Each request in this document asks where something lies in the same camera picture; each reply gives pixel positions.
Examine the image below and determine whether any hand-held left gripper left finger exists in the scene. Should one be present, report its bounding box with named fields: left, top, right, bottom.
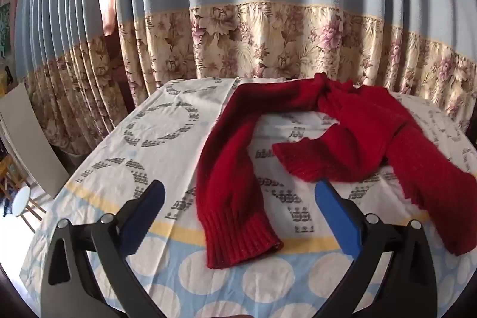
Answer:
left=40, top=179, right=166, bottom=318

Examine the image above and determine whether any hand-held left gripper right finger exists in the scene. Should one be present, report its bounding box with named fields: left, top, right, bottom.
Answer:
left=314, top=179, right=437, bottom=318

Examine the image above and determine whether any red knitted sweater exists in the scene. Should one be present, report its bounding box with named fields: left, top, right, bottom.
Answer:
left=196, top=73, right=477, bottom=269

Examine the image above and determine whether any white patterned table cloth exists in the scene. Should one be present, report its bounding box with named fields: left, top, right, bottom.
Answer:
left=18, top=77, right=477, bottom=318

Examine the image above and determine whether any white round wooden stool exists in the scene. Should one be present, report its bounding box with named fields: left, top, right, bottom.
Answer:
left=7, top=185, right=47, bottom=234

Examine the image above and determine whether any narrow blue floral curtain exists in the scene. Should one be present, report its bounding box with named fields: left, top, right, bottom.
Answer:
left=14, top=0, right=129, bottom=155

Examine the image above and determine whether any pink curtain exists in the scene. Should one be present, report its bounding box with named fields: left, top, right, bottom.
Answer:
left=98, top=0, right=119, bottom=36

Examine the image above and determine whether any wide blue floral curtain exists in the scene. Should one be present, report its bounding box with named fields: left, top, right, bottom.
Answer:
left=115, top=0, right=477, bottom=132

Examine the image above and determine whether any green wall poster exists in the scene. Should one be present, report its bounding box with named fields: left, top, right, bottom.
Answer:
left=0, top=2, right=13, bottom=60

